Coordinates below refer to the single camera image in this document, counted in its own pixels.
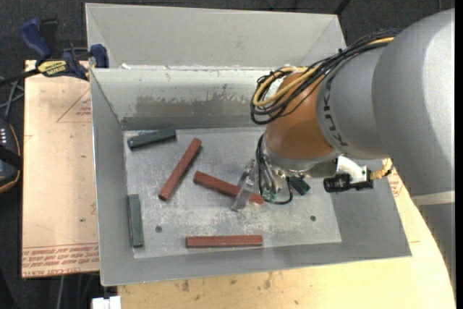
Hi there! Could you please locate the red-brown flat block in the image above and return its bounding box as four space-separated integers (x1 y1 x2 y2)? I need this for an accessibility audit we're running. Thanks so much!
192 170 266 206
158 137 203 202
185 234 264 250

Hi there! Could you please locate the black cylinder on white bracket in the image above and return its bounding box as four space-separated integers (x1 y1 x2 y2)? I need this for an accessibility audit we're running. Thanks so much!
323 155 375 194

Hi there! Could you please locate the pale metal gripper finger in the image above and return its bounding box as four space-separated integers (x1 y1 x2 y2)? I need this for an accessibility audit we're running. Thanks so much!
238 158 258 189
230 182 256 213

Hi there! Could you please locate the grey metal bin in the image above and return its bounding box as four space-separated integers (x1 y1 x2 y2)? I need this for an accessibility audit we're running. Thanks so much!
85 2 413 287

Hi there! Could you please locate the dark green flat block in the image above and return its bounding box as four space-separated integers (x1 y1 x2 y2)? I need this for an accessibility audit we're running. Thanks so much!
127 128 177 151
126 193 145 249

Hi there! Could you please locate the brown cardboard board, red print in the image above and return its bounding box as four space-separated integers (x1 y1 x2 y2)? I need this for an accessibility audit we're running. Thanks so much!
21 59 101 279

